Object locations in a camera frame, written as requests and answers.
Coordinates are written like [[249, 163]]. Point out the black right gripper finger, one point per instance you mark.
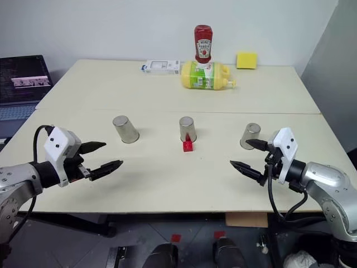
[[246, 170], [256, 144]]

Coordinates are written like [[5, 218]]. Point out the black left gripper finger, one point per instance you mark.
[[107, 168], [93, 146]]

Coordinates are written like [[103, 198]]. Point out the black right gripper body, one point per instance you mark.
[[274, 164]]

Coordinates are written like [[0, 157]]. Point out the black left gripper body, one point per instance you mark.
[[74, 167]]

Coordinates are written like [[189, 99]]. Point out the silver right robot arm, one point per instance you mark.
[[329, 184]]

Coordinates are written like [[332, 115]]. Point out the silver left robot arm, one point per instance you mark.
[[19, 178]]

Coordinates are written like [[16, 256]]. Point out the upturned metal cup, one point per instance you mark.
[[125, 129], [188, 128], [249, 135]]

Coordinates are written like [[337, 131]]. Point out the brown cardboard piece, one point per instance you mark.
[[246, 220]]

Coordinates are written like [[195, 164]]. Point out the small red block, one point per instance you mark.
[[188, 146]]

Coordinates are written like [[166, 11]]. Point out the dark rounded shape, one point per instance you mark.
[[228, 252], [163, 255]]

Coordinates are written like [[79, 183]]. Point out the yellow sponge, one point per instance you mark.
[[246, 60]]

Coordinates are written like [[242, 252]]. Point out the yellow plastic jug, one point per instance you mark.
[[200, 76]]

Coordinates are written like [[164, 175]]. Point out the open laptop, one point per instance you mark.
[[22, 83]]

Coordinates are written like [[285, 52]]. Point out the white flat box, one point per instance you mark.
[[160, 67]]

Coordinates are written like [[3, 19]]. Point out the red ketchup bottle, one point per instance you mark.
[[203, 44]]

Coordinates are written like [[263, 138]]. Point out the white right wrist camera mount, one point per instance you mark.
[[287, 150]]

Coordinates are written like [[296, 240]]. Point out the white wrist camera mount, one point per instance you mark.
[[287, 150], [57, 145]]

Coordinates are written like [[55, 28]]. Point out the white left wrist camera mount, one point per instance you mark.
[[57, 145]]

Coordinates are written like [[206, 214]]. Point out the black table frame bar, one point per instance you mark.
[[78, 224]]

